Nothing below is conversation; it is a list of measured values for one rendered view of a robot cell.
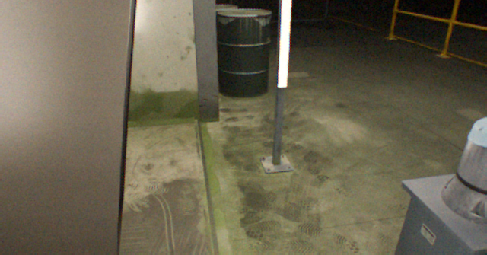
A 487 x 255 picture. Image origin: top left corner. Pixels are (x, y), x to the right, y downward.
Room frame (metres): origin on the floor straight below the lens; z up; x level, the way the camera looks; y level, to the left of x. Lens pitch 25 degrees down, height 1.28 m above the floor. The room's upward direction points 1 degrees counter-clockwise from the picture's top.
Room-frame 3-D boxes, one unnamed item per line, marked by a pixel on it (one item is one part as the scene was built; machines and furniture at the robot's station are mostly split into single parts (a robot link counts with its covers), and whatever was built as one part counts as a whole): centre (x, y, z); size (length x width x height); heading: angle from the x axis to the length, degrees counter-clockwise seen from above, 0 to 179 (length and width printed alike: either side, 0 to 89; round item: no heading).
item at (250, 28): (3.47, -0.09, 0.44); 0.59 x 0.58 x 0.89; 24
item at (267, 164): (1.94, -0.28, 0.01); 0.20 x 0.20 x 0.01; 9
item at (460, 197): (0.74, -0.73, 0.69); 0.19 x 0.19 x 0.10
